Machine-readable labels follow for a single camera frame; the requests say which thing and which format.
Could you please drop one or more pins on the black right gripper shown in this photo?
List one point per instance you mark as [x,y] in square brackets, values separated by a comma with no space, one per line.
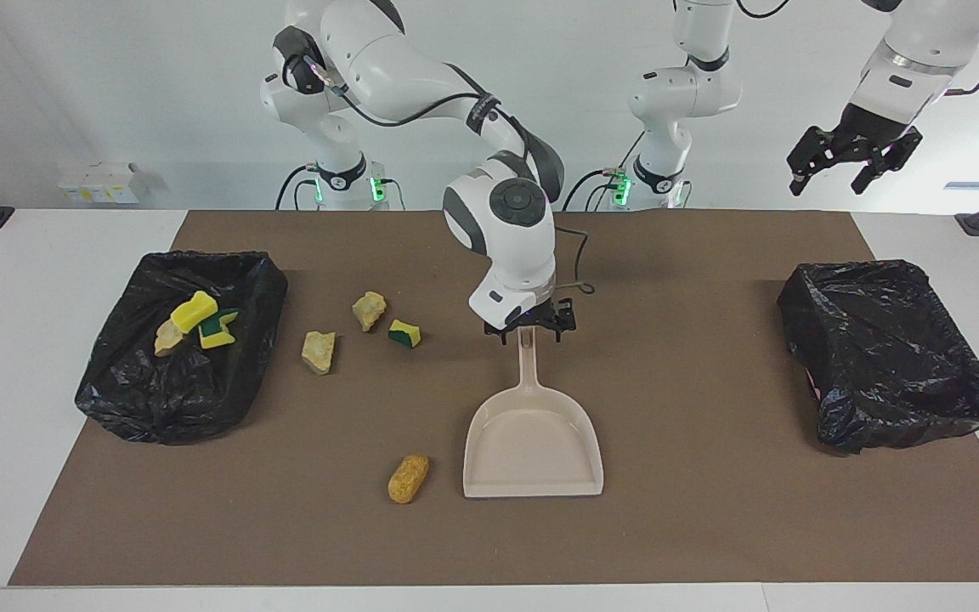
[540,313]

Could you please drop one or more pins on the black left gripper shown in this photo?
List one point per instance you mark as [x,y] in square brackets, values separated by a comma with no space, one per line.
[868,136]

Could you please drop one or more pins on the beige plastic dustpan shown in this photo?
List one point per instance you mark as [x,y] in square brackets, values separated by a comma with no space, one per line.
[532,450]

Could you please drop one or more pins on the dark green yellow sponge wedge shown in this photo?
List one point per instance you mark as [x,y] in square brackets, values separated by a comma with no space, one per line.
[404,334]

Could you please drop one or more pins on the tan foam chunk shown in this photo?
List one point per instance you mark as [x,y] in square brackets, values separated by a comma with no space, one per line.
[319,352]
[369,310]
[166,340]

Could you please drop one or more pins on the orange oval sponge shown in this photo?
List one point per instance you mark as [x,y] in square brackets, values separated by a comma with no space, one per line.
[409,478]

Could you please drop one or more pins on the small yellow sponge piece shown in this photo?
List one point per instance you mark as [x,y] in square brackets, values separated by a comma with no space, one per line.
[217,338]

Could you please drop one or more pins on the large yellow sponge piece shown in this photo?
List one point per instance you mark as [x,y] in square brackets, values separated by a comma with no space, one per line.
[194,311]

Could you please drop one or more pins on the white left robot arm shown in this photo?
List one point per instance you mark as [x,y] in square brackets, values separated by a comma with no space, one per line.
[685,93]

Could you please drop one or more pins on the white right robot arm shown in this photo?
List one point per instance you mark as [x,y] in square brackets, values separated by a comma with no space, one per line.
[506,212]

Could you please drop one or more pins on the black trash bag bin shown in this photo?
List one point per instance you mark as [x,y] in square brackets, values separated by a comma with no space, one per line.
[158,391]
[889,365]

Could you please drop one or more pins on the brown table mat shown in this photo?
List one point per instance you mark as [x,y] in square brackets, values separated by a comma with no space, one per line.
[710,510]

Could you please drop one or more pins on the white cardboard box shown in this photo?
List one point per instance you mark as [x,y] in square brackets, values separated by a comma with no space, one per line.
[99,183]

